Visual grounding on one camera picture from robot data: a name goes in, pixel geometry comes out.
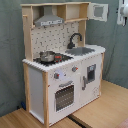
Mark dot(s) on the right red oven knob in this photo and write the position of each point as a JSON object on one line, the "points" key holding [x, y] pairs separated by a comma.
{"points": [[74, 69]]}

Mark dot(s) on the grey ice dispenser panel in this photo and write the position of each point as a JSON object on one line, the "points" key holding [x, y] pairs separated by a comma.
{"points": [[91, 73]]}

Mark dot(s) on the silver toy pot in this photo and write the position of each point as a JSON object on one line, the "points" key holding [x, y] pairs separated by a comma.
{"points": [[47, 56]]}

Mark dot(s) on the black toy stovetop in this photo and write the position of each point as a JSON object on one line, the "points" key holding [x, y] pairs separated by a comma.
{"points": [[57, 59]]}

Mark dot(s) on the grey cupboard door handle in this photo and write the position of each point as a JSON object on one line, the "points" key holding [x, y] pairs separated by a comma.
{"points": [[84, 83]]}

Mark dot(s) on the grey range hood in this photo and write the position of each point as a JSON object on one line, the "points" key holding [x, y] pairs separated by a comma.
{"points": [[48, 18]]}

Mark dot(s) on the red oven knob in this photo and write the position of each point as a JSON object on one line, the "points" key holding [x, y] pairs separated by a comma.
{"points": [[56, 75], [74, 69]]}

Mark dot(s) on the black toy faucet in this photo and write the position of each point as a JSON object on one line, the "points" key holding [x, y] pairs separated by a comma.
{"points": [[71, 44]]}

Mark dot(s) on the wooden toy kitchen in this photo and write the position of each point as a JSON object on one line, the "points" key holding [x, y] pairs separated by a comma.
{"points": [[40, 84]]}

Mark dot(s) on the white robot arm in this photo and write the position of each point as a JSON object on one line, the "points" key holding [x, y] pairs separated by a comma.
{"points": [[125, 11]]}

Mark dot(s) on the white microwave door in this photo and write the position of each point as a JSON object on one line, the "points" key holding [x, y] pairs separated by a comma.
{"points": [[98, 11]]}

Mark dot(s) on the oven door with window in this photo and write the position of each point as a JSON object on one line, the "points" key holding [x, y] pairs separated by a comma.
{"points": [[64, 96]]}

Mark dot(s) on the left red oven knob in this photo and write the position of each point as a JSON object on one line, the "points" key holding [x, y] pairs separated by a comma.
{"points": [[56, 75]]}

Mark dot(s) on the grey toy sink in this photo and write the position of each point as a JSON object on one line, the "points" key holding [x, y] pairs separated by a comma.
{"points": [[79, 51]]}

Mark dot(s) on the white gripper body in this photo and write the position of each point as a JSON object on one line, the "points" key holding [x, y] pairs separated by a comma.
{"points": [[120, 18]]}

